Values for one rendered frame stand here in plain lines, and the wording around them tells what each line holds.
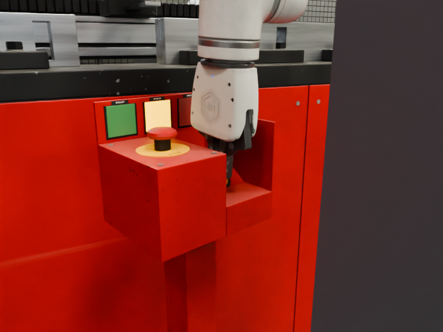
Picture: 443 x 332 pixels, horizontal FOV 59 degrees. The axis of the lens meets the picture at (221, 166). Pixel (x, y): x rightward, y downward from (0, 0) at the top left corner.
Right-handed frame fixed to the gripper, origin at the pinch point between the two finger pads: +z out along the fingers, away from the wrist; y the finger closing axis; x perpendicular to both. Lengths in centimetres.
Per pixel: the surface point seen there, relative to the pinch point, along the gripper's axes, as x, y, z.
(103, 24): 10, -58, -18
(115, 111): -12.2, -9.6, -7.7
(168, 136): -10.1, 0.7, -6.4
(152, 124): -6.3, -9.4, -5.2
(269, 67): 25.8, -15.5, -11.8
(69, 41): -7.9, -36.0, -15.3
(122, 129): -11.4, -9.4, -5.0
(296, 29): 44, -24, -19
